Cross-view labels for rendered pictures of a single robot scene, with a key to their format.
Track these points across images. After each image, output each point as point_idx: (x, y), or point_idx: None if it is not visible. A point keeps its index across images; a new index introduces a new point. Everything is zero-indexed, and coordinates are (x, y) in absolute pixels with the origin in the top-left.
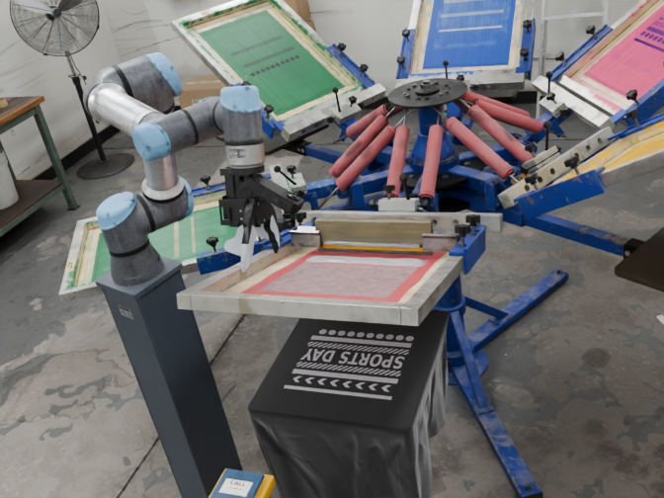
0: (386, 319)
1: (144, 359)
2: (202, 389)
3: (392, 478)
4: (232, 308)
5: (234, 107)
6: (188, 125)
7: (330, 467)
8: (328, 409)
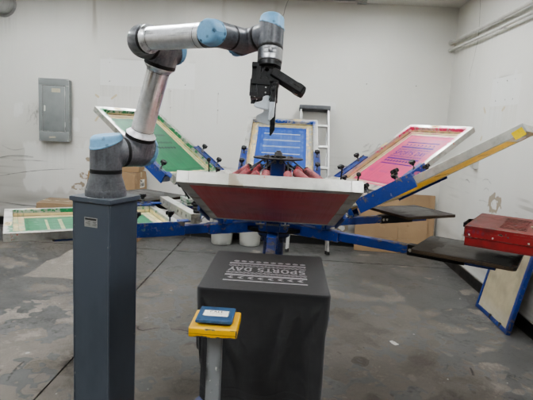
0: (341, 188)
1: (92, 268)
2: (127, 309)
3: (304, 349)
4: (223, 181)
5: (274, 21)
6: (235, 30)
7: (255, 343)
8: (264, 288)
